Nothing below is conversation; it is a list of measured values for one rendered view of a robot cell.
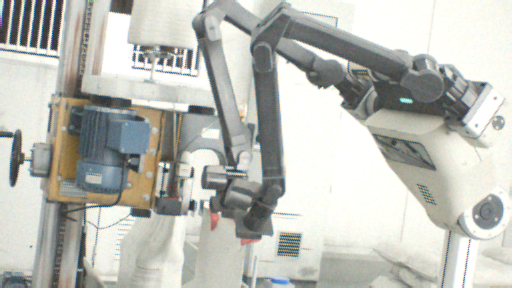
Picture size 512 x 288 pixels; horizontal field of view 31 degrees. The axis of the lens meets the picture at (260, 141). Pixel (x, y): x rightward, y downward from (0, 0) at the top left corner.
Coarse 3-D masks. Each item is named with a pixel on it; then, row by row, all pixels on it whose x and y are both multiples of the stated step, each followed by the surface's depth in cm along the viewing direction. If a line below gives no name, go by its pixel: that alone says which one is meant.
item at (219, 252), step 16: (208, 224) 289; (224, 224) 262; (208, 240) 284; (224, 240) 261; (208, 256) 275; (224, 256) 260; (240, 256) 250; (208, 272) 271; (224, 272) 259; (240, 272) 248
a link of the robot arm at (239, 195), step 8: (232, 184) 233; (240, 184) 233; (248, 184) 234; (256, 184) 235; (272, 184) 229; (232, 192) 232; (240, 192) 233; (248, 192) 233; (256, 192) 232; (272, 192) 229; (280, 192) 229; (232, 200) 233; (240, 200) 233; (248, 200) 233; (264, 200) 231; (272, 200) 231; (240, 208) 234
